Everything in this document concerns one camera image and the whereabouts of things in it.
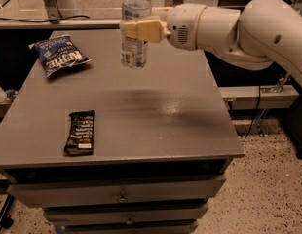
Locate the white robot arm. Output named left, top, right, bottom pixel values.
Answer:
left=120, top=0, right=302, bottom=88

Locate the black stand leg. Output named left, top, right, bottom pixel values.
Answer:
left=0, top=195, right=15, bottom=231

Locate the black cable on floor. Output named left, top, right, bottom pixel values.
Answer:
left=237, top=85, right=263, bottom=138

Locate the black RXBAR chocolate bar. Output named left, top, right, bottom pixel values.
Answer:
left=64, top=110, right=95, bottom=157

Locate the bottom grey drawer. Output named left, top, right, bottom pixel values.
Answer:
left=65, top=220, right=198, bottom=234

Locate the black cable on rail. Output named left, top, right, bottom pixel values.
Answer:
left=0, top=14, right=91, bottom=24

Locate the grey drawer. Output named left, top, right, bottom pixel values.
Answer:
left=65, top=220, right=198, bottom=234
left=44, top=201, right=208, bottom=226
left=8, top=175, right=226, bottom=208

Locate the grey drawer cabinet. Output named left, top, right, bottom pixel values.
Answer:
left=0, top=27, right=245, bottom=234

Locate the middle grey drawer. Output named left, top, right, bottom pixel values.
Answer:
left=44, top=201, right=208, bottom=226

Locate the white pedestal base background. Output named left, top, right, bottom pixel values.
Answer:
left=43, top=0, right=80, bottom=20

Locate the clear plastic water bottle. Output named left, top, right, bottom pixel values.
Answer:
left=121, top=0, right=151, bottom=69

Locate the white object at left edge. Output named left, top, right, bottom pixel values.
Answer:
left=0, top=80, right=9, bottom=105

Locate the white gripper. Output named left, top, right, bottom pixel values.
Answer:
left=120, top=4, right=207, bottom=51

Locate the blue Kettle chips bag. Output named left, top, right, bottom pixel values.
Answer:
left=28, top=34, right=91, bottom=78

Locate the top grey drawer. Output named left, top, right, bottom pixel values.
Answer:
left=8, top=175, right=226, bottom=208

